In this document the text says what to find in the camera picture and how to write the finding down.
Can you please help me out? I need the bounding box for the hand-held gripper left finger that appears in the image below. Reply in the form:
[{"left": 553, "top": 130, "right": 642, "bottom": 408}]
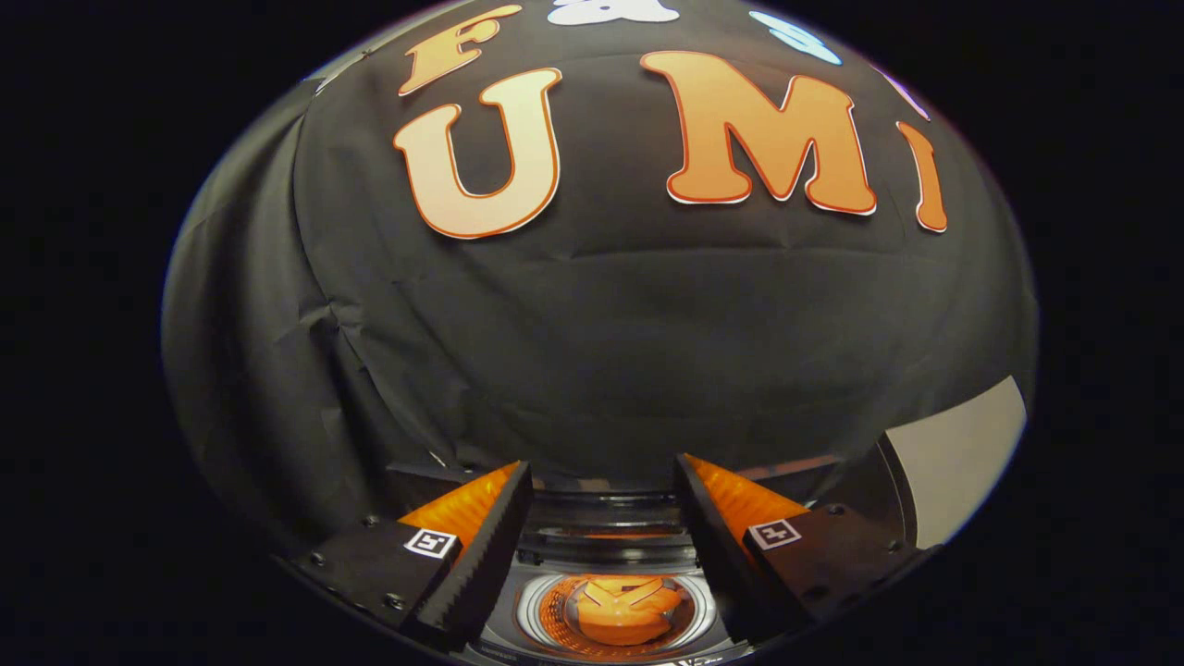
[{"left": 275, "top": 460, "right": 536, "bottom": 651}]

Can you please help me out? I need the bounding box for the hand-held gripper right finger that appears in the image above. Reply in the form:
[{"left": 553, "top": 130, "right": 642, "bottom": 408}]
[{"left": 672, "top": 451, "right": 937, "bottom": 646}]

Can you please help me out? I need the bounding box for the grey washing machine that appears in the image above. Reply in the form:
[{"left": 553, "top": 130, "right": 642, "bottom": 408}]
[{"left": 384, "top": 453, "right": 889, "bottom": 666}]

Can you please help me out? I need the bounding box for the yellow polo shirt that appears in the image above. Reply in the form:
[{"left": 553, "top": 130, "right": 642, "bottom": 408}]
[{"left": 566, "top": 575, "right": 684, "bottom": 647}]

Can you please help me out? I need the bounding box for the grey cabinet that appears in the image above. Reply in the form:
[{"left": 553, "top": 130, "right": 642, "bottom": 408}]
[{"left": 814, "top": 375, "right": 1030, "bottom": 556}]

